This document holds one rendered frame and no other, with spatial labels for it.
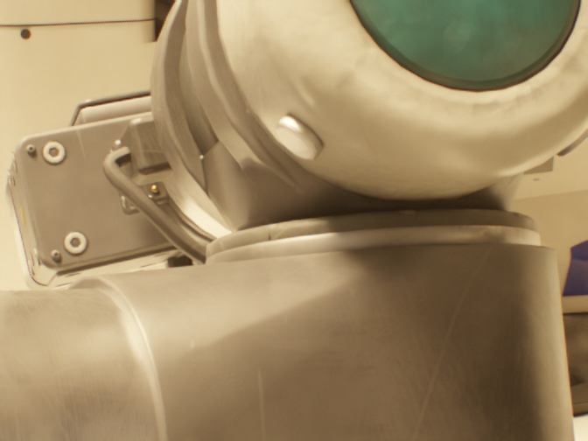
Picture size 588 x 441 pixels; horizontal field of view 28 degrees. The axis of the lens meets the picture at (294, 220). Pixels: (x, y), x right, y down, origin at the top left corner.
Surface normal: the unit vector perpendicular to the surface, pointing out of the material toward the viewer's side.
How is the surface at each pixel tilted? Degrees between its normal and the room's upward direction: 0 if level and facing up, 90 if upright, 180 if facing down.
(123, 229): 65
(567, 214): 48
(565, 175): 90
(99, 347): 32
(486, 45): 70
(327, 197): 96
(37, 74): 90
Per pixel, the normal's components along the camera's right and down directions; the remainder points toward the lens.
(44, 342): 0.37, -0.71
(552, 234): 0.25, -0.43
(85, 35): 0.36, 0.27
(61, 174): 0.28, -0.15
